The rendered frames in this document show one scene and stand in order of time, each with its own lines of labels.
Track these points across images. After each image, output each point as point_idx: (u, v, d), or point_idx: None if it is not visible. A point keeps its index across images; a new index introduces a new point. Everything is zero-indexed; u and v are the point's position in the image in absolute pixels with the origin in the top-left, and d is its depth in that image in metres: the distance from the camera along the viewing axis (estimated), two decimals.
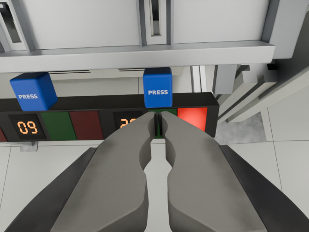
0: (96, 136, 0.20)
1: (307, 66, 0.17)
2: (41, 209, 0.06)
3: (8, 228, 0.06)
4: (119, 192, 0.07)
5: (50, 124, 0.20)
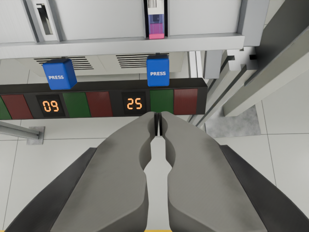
0: (107, 113, 0.25)
1: (277, 54, 0.22)
2: (41, 209, 0.06)
3: (8, 228, 0.06)
4: (119, 192, 0.07)
5: (70, 103, 0.24)
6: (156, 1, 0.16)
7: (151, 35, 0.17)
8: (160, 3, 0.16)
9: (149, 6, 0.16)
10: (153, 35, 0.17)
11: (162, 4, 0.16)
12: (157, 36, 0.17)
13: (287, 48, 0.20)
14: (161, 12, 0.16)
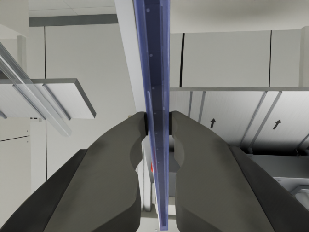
0: None
1: None
2: (31, 213, 0.06)
3: None
4: (111, 192, 0.07)
5: None
6: None
7: None
8: None
9: None
10: None
11: None
12: None
13: None
14: None
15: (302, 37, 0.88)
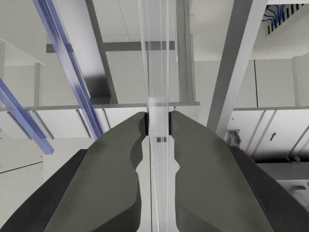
0: None
1: None
2: (32, 213, 0.06)
3: None
4: (111, 192, 0.07)
5: None
6: None
7: None
8: None
9: None
10: None
11: None
12: None
13: None
14: None
15: (293, 65, 1.05)
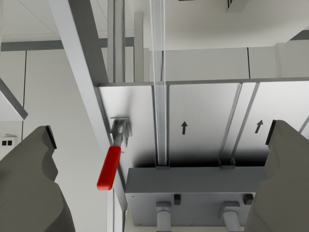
0: None
1: None
2: None
3: None
4: (33, 212, 0.06)
5: None
6: None
7: None
8: None
9: None
10: None
11: None
12: None
13: None
14: None
15: (276, 53, 0.90)
